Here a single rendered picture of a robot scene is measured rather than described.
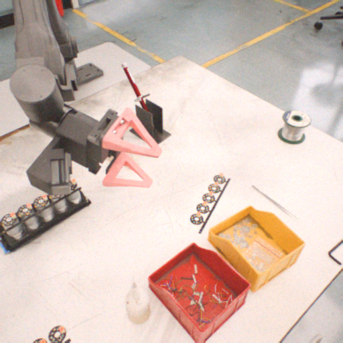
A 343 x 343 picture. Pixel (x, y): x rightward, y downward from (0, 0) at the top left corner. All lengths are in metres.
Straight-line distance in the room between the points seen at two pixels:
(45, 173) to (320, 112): 1.98
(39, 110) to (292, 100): 1.99
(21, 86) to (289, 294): 0.49
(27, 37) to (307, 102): 1.96
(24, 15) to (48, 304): 0.44
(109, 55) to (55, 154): 0.66
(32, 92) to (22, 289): 0.31
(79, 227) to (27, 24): 0.34
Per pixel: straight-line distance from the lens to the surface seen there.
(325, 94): 2.48
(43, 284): 0.62
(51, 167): 0.51
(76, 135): 0.52
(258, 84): 2.45
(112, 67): 1.07
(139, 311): 0.52
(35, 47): 0.60
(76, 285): 0.60
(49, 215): 0.65
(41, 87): 0.49
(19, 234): 0.65
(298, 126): 0.80
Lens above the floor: 1.28
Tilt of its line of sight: 47 degrees down
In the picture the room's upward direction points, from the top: straight up
